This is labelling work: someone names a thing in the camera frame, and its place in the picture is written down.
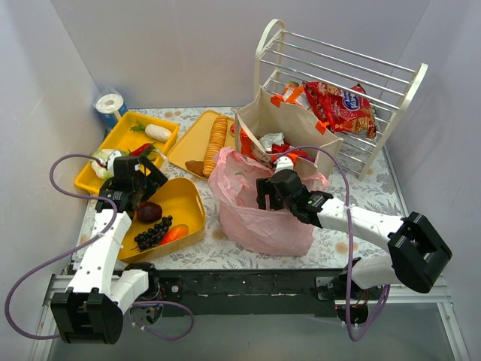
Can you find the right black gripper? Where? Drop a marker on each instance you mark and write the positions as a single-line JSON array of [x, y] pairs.
[[265, 193]]

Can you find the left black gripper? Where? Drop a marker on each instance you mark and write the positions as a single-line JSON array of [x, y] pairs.
[[149, 173]]

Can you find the cabbage toy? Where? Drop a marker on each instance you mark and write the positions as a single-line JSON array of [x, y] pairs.
[[103, 163]]

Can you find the dark red beet toy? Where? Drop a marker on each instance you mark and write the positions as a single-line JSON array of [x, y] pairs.
[[149, 212]]

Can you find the white red chips bag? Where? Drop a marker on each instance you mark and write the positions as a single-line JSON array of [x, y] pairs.
[[270, 145]]

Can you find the pink plastic grocery bag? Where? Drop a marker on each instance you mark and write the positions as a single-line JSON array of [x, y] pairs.
[[233, 185]]

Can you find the brown fried nugget toy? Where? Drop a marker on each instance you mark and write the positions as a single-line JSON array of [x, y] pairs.
[[194, 166]]

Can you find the beige paper grocery bag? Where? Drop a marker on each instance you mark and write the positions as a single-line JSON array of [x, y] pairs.
[[298, 126]]

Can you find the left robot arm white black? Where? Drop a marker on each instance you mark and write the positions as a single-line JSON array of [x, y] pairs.
[[92, 307]]

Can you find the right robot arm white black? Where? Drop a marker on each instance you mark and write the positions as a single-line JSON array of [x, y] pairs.
[[416, 253]]

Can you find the red chili pepper toy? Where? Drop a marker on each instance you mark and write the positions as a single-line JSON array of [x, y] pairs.
[[143, 150]]

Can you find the yellow rectangular tray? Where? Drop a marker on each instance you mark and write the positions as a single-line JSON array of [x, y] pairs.
[[126, 136]]

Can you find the white radish toy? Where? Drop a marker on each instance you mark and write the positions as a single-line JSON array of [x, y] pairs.
[[153, 131]]

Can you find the black grape bunch toy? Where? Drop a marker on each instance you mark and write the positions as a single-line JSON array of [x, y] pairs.
[[154, 235]]

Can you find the yellow deep bin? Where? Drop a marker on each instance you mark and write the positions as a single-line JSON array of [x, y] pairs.
[[180, 198]]

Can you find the yellow flat tray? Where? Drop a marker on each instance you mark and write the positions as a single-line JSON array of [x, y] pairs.
[[193, 144]]

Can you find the orange carrot toy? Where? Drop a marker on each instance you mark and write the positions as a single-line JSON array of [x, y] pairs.
[[175, 233]]

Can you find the tissue roll blue pack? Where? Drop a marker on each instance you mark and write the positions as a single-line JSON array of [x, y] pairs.
[[110, 106]]

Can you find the row of round crackers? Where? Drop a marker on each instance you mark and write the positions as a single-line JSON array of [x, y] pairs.
[[215, 143]]

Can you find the red snack bag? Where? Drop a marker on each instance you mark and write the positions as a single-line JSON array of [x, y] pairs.
[[339, 110]]

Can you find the orange snack packet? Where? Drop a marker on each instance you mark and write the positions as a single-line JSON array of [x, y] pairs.
[[293, 94]]

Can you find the cream metal shelf rack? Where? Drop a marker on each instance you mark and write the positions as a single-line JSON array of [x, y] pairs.
[[283, 56]]

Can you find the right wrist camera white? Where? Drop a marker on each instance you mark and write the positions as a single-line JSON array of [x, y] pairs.
[[284, 163]]

